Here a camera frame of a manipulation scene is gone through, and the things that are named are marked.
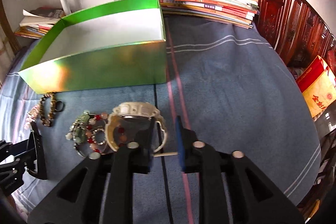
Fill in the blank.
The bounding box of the white wrist watch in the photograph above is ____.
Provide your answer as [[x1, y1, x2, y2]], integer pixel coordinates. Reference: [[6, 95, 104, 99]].
[[105, 102, 169, 153]]

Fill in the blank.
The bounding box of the pink crystal bead bracelet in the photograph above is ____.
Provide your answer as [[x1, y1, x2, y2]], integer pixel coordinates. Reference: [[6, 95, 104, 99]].
[[24, 104, 42, 130]]

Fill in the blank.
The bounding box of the red bead bracelet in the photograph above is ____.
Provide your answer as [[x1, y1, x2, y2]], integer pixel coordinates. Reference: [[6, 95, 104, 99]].
[[84, 112, 127, 155]]

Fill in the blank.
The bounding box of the silver metal bangle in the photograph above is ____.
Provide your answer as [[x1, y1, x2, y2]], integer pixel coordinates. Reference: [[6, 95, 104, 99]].
[[73, 141, 110, 159]]

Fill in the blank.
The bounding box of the green jade bead bracelet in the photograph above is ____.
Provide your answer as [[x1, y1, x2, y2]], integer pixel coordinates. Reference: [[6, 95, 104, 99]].
[[65, 110, 91, 144]]

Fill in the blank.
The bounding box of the brown wooden bead bracelet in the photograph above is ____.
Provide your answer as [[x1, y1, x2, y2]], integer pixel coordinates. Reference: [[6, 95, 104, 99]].
[[38, 91, 58, 127]]

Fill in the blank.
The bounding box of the blue striped bed sheet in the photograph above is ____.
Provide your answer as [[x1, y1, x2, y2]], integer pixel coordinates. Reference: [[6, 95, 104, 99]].
[[1, 16, 321, 223]]

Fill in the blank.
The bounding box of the green cardboard box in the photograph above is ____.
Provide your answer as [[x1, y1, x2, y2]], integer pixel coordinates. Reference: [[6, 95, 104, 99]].
[[19, 0, 167, 94]]

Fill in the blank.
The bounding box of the left book stack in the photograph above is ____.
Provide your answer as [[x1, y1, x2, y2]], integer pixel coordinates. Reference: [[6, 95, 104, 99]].
[[14, 7, 66, 39]]

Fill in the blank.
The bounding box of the red wooden headboard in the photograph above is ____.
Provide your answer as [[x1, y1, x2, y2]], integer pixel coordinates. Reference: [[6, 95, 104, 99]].
[[255, 0, 335, 68]]

